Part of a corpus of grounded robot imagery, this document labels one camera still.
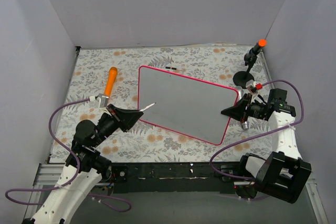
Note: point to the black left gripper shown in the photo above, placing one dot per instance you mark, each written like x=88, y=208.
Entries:
x=115, y=117

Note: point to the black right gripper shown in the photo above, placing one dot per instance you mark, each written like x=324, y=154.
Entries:
x=247, y=110

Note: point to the red whiteboard marker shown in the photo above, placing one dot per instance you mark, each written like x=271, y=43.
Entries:
x=147, y=107

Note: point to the pink framed whiteboard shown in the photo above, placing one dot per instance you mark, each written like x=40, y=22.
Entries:
x=185, y=105

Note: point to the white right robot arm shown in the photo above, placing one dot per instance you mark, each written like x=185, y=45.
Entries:
x=283, y=174

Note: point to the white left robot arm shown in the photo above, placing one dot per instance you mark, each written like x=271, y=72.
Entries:
x=85, y=166

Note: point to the silver microphone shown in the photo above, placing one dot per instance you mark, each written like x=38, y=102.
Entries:
x=245, y=125

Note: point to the black microphone stand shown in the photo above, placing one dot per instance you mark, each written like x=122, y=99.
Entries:
x=242, y=77

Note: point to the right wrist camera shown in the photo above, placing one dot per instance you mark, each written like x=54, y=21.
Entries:
x=253, y=87

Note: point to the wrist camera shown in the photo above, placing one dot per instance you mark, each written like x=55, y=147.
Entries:
x=253, y=87
x=100, y=101

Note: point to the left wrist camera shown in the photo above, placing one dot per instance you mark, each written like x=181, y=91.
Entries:
x=100, y=101

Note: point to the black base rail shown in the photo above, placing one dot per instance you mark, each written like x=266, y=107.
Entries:
x=176, y=177

